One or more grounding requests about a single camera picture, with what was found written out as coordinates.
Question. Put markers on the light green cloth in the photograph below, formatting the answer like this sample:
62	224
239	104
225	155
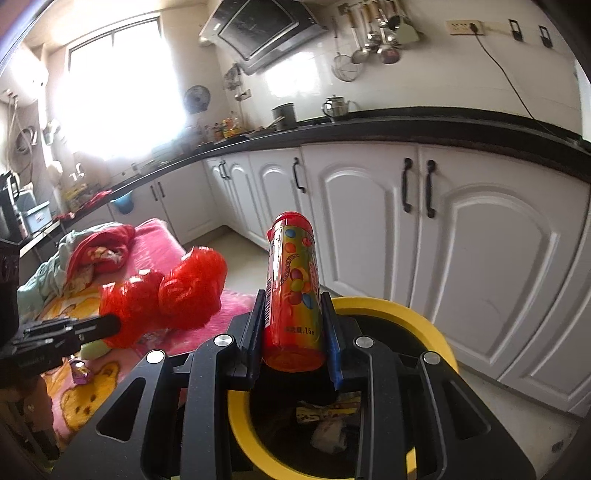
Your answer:
41	277

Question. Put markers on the hanging metal kitchen utensils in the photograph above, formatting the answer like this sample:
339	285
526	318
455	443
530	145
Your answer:
388	53

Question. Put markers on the blue plastic basin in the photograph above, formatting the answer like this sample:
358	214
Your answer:
122	205

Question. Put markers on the black wall hook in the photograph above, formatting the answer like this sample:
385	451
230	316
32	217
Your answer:
546	36
515	30

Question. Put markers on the red rag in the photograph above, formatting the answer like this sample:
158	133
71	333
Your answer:
99	197

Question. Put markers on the yellow-rimmed trash bin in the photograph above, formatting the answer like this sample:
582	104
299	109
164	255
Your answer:
418	321

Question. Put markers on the cluster of condiment bottles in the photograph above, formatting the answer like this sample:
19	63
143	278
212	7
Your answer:
228	127

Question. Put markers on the white water heater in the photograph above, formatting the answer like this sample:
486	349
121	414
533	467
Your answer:
23	78

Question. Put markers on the wall rack with kitchen tools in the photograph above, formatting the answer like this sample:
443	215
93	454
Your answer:
234	77

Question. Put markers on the metal sink faucet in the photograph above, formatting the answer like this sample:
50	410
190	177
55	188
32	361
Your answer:
77	174

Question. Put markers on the yellow snack wrapper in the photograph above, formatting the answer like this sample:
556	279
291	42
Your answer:
323	410

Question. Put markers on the bright window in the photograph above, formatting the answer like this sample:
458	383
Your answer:
115	92

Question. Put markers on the pale green packet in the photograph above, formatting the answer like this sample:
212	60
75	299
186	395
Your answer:
94	348

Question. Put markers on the white hanging bag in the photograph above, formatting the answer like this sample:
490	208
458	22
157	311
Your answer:
54	173

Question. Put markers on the metal teapot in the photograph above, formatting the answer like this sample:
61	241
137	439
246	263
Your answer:
336	108

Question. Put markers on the black microwave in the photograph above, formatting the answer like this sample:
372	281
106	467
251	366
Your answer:
5	224

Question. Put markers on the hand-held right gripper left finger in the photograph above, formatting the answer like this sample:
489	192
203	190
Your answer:
256	332

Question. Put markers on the purple candy wrapper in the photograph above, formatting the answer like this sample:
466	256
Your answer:
79	373

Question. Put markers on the dark cooking pot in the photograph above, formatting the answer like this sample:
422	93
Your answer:
284	115

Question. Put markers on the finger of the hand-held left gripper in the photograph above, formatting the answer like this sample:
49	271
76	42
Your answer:
92	328

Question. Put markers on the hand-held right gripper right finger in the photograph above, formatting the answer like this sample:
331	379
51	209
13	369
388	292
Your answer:
336	364

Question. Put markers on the black range hood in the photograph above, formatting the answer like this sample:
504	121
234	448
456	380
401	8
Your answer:
258	27

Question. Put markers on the metal utensil rail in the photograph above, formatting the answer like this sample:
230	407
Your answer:
343	8

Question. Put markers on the wall socket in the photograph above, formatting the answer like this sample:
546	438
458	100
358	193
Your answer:
244	95

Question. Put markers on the red candy tube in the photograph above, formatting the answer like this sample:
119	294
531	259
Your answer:
291	295

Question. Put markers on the red printed cloth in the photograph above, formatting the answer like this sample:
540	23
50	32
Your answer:
101	240

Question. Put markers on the wall power strip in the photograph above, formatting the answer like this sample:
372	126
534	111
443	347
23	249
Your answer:
459	26

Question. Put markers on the small wall fan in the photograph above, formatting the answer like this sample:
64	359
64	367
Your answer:
197	98

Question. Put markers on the pink printed blanket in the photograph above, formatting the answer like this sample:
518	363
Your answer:
157	249

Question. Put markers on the red mesh bag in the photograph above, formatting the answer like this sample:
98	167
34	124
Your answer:
189	290

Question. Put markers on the blue plastic box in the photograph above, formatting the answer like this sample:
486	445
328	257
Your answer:
37	217

